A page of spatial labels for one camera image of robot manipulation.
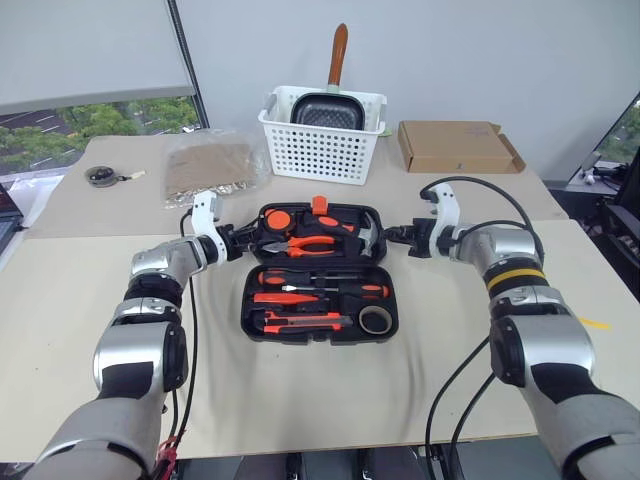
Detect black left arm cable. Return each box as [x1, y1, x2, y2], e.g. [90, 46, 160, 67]
[168, 212, 199, 480]

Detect dark tape roll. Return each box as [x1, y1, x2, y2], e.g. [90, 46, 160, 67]
[357, 305, 394, 336]

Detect small tape measure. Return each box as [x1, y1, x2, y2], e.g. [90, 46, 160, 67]
[84, 165, 119, 189]

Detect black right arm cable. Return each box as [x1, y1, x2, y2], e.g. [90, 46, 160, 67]
[419, 175, 547, 480]

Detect black window frame post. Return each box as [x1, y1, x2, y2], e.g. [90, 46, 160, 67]
[166, 0, 212, 133]

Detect cluttered side desk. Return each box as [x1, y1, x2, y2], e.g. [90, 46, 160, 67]
[564, 149, 632, 195]

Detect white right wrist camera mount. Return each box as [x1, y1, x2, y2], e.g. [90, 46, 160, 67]
[419, 182, 461, 257]

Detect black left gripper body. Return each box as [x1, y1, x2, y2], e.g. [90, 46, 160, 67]
[217, 224, 249, 263]

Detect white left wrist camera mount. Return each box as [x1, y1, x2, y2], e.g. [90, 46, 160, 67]
[190, 190, 227, 265]

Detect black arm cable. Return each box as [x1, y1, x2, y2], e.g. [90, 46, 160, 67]
[168, 212, 199, 480]
[419, 175, 547, 480]

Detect white perforated plastic basket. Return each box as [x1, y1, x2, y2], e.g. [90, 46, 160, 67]
[257, 85, 389, 187]

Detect orange tester screwdriver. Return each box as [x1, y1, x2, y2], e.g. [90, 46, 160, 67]
[253, 291, 322, 306]

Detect clear bag with brown paper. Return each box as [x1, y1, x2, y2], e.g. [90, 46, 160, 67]
[160, 128, 267, 211]

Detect screwdriver with black shaft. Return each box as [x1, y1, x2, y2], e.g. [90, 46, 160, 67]
[254, 269, 362, 287]

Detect screwdriver with silver shaft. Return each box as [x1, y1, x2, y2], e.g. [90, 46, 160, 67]
[281, 282, 392, 301]

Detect white roller blind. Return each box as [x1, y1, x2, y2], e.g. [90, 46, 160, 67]
[0, 0, 197, 115]

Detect black tool case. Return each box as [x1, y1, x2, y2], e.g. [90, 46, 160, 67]
[239, 201, 402, 347]

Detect orange black tape measure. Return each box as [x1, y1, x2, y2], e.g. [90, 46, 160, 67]
[233, 209, 300, 242]

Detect black office chair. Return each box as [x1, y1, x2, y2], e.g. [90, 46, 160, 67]
[596, 149, 640, 302]

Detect orange handled pliers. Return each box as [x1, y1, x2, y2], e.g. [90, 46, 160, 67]
[259, 235, 338, 259]

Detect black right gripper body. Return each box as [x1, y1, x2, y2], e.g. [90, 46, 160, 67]
[406, 217, 439, 259]

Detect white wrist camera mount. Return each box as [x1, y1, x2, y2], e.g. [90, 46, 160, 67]
[419, 182, 461, 257]
[190, 190, 227, 265]

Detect black pan with brown handle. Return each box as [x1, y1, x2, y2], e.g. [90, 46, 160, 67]
[289, 22, 366, 133]

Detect dark laptop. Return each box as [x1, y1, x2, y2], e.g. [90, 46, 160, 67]
[0, 180, 26, 262]

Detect orange black utility knife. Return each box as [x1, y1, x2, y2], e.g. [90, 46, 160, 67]
[251, 309, 354, 336]

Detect claw hammer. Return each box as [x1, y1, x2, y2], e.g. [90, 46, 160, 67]
[303, 210, 386, 257]

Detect flat cardboard box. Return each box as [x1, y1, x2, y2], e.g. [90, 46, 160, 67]
[397, 119, 527, 175]

